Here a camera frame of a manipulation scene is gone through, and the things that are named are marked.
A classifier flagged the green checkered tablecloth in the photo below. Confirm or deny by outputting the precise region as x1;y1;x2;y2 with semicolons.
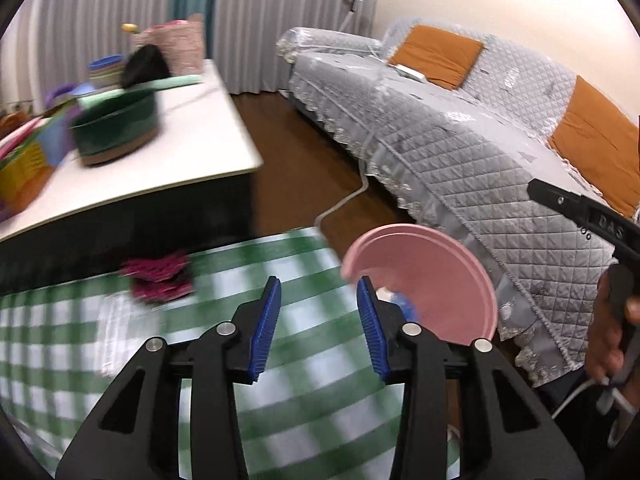
0;226;461;480

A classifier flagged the person's right hand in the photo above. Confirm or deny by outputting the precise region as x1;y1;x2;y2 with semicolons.
584;266;640;387

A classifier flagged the white power cable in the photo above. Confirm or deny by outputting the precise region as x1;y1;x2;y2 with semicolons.
315;75;396;231

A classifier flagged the orange cushion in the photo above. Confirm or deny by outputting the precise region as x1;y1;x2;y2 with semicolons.
547;76;640;218
387;24;485;90

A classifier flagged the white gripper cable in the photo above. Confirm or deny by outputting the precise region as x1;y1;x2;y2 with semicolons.
550;377;598;421

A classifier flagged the grey quilted sofa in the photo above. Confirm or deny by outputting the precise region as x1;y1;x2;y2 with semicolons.
276;17;640;388

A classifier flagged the white floor stand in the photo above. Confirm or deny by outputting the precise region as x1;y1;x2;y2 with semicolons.
342;0;381;28

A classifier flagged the pink bin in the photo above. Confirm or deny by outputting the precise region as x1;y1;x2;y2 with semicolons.
341;224;498;346

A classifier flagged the green round tin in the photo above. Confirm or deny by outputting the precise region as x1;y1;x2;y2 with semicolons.
67;75;203;166

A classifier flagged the colourful tin box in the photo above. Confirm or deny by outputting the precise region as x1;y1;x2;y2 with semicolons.
0;105;76;221

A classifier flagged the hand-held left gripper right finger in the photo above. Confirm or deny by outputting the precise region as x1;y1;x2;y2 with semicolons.
356;275;586;480

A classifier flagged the white topped dark cabinet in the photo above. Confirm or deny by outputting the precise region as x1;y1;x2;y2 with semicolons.
0;57;265;296

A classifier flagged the grey curtain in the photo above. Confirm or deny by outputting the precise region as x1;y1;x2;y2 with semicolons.
10;0;383;111

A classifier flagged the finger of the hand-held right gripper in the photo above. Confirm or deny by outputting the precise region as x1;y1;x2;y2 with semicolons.
527;178;587;226

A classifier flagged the white power strip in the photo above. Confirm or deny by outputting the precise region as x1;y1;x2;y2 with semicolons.
387;62;426;82

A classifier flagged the stack of coloured bowls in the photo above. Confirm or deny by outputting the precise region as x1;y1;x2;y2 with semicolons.
87;55;128;91

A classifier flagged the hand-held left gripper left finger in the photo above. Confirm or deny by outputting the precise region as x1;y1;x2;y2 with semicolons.
55;275;283;480

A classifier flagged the black hat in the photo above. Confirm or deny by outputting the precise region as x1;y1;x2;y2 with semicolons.
120;44;171;88

